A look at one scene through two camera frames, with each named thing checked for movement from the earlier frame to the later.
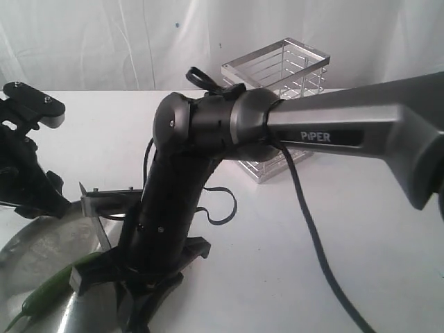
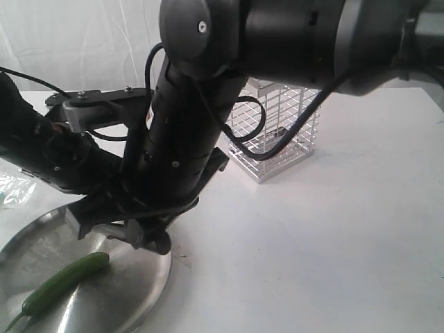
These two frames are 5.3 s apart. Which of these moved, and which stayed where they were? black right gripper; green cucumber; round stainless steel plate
Moved: black right gripper
Stayed: green cucumber; round stainless steel plate
